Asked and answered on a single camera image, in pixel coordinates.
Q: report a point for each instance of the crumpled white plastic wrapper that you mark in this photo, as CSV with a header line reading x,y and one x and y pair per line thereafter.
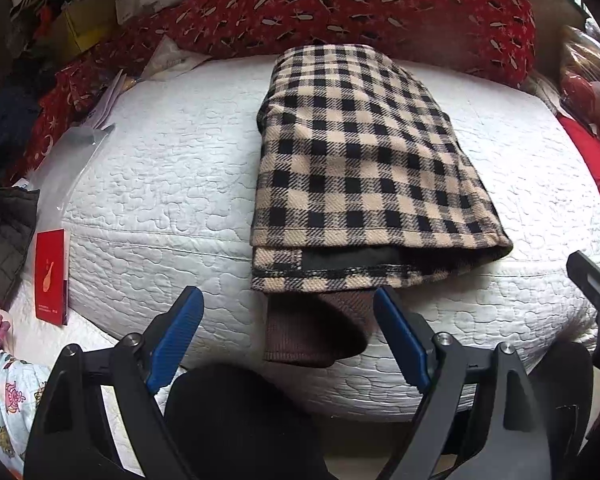
x,y
175,57

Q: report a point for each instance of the red envelope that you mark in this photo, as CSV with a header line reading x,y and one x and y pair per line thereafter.
x,y
51,275

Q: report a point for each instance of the clear plastic bag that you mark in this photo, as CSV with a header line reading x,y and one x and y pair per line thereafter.
x,y
70,170

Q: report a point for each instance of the red patterned blanket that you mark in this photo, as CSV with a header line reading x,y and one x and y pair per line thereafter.
x,y
330,5

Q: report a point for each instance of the dark navy garment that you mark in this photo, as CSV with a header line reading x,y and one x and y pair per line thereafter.
x,y
10,125

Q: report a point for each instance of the white paper booklet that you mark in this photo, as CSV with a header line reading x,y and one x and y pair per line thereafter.
x,y
105,102

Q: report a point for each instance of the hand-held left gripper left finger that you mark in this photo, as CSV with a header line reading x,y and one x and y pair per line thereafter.
x,y
177,340

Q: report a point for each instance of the white floral cloth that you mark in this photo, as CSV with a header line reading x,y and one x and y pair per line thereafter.
x,y
10,405

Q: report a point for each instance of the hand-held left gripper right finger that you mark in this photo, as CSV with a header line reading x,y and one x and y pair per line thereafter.
x,y
400,335

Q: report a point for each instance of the red bag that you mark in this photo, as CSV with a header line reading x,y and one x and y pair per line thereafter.
x,y
597,155

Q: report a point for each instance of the dark green padded jacket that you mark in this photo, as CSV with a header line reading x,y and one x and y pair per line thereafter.
x,y
5,245

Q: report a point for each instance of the yellow cardboard box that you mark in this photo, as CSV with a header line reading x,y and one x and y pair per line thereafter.
x,y
85,25

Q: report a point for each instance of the plaid jacket with brown cuffs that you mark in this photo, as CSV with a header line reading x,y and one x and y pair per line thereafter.
x,y
360,160

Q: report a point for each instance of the white quilted mattress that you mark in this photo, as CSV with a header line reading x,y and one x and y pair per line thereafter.
x,y
170,210

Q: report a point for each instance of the packaged doll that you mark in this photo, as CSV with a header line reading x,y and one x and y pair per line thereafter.
x,y
590,85

